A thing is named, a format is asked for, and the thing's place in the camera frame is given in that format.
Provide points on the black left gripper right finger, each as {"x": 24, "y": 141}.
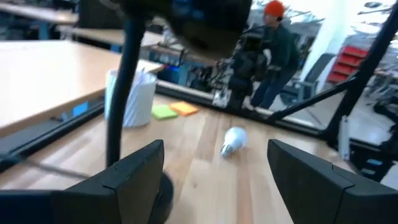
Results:
{"x": 326, "y": 193}

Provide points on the white ribbed pen cup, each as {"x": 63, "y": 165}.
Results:
{"x": 141, "y": 99}

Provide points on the person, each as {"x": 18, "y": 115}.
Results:
{"x": 283, "y": 53}

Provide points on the green sticky note pad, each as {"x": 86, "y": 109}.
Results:
{"x": 163, "y": 112}

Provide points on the red storage bins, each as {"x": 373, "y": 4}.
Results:
{"x": 348, "y": 63}

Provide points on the black desk lamp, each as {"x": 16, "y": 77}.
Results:
{"x": 124, "y": 93}

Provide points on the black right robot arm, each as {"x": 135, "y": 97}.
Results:
{"x": 248, "y": 71}

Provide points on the orange sticky note pad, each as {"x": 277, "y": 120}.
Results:
{"x": 184, "y": 108}

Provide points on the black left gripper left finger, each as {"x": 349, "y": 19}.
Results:
{"x": 124, "y": 193}

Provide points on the large light wooden desk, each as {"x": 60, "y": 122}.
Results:
{"x": 46, "y": 74}

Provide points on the white lightbulb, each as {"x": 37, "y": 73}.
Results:
{"x": 234, "y": 140}

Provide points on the grey office chair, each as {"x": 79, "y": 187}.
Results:
{"x": 311, "y": 81}

